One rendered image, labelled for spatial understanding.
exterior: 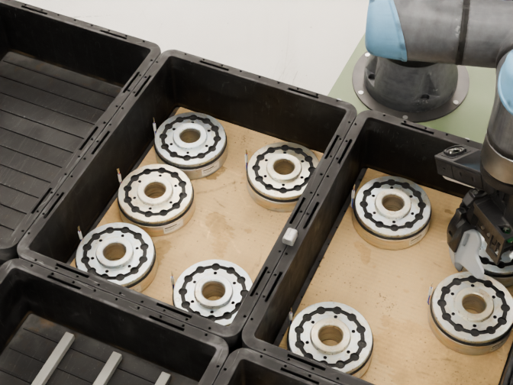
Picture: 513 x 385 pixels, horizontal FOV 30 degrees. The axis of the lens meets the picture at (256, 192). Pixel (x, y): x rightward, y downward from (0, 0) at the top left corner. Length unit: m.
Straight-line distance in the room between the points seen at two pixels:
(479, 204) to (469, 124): 0.42
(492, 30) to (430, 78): 0.46
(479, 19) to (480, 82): 0.54
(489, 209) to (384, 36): 0.24
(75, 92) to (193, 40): 0.33
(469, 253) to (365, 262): 0.14
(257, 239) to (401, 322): 0.22
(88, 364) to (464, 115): 0.72
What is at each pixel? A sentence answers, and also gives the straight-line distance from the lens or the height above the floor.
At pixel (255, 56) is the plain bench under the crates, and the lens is 1.71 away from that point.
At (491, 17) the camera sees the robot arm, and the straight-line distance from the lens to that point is 1.08.
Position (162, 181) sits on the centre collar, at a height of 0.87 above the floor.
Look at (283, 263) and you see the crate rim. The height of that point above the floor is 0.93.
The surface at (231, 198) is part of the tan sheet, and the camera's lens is 1.33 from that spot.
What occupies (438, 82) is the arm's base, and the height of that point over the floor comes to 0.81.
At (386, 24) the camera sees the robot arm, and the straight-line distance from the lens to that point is 1.07.
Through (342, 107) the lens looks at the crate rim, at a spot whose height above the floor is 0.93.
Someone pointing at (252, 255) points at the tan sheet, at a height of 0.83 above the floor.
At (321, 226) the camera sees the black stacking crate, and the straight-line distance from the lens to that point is 1.24.
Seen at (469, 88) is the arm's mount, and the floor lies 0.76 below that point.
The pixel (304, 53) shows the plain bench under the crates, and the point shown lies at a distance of 1.72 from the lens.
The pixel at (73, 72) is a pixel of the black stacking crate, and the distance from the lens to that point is 1.53.
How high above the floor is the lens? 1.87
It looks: 51 degrees down
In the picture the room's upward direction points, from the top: 2 degrees counter-clockwise
